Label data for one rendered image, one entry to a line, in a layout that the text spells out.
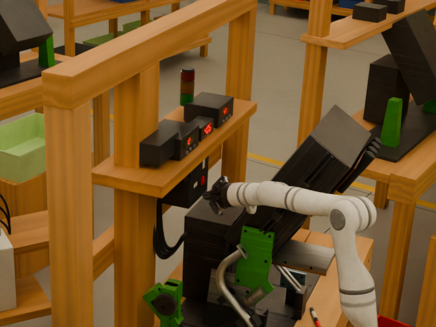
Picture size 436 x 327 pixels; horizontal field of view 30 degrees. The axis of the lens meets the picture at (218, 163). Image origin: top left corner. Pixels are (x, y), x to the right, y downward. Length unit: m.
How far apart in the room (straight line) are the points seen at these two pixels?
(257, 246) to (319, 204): 0.63
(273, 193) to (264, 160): 4.41
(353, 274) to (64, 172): 0.80
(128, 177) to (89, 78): 0.43
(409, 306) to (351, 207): 2.89
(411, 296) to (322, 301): 1.94
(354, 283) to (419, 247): 3.49
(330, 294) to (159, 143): 1.04
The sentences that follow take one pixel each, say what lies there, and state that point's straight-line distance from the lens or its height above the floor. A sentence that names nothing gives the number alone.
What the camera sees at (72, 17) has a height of 0.84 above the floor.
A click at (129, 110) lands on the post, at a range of 2.46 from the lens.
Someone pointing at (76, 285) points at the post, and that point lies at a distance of 2.30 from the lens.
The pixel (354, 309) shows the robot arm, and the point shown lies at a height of 1.41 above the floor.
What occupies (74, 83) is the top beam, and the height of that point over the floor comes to 1.92.
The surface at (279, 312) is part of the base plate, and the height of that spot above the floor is 0.90.
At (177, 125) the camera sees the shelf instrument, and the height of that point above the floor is 1.62.
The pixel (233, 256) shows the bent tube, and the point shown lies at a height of 1.18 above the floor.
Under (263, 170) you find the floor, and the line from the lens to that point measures 6.48.
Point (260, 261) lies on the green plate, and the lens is 2.77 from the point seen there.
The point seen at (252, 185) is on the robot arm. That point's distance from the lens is 2.36.
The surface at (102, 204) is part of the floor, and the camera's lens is 5.82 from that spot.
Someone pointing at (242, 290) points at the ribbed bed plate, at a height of 1.05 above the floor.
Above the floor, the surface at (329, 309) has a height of 0.90.
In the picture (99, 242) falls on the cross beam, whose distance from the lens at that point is 2.64.
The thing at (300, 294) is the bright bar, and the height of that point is 1.01.
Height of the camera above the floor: 2.53
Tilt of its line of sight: 23 degrees down
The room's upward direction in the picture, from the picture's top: 3 degrees clockwise
